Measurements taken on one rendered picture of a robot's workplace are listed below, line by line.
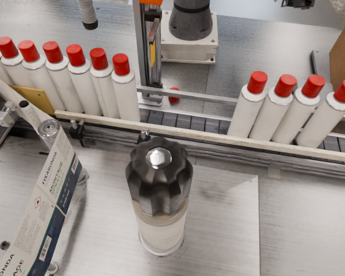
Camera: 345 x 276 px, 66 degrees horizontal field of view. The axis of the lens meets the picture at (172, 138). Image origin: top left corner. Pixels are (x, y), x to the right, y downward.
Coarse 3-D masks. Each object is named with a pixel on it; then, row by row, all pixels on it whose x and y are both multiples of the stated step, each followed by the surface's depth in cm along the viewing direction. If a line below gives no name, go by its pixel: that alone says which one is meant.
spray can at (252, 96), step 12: (252, 72) 53; (252, 84) 52; (264, 84) 52; (240, 96) 56; (252, 96) 54; (264, 96) 55; (240, 108) 58; (252, 108) 56; (240, 120) 60; (252, 120) 60; (228, 132) 67; (240, 132) 63
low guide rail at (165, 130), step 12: (96, 120) 67; (108, 120) 66; (120, 120) 66; (156, 132) 66; (168, 132) 66; (180, 132) 65; (192, 132) 65; (204, 132) 65; (240, 144) 65; (252, 144) 64; (264, 144) 63; (276, 144) 63; (312, 156) 64; (324, 156) 63; (336, 156) 62
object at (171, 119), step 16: (144, 112) 73; (160, 112) 73; (112, 128) 69; (192, 128) 70; (208, 128) 70; (224, 128) 70; (224, 144) 67; (320, 144) 68; (336, 144) 68; (320, 160) 65; (336, 160) 65
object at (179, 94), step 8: (136, 88) 66; (144, 88) 66; (152, 88) 66; (160, 88) 66; (176, 96) 66; (184, 96) 66; (192, 96) 65; (200, 96) 65; (208, 96) 65; (216, 96) 65; (232, 104) 65; (312, 112) 63; (344, 120) 63
